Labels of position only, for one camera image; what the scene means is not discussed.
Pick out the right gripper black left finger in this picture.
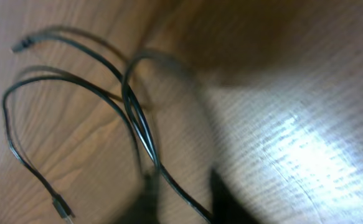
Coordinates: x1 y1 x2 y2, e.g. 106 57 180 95
114 174 159 224

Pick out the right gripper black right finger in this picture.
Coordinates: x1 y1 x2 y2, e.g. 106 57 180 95
210 169 259 224

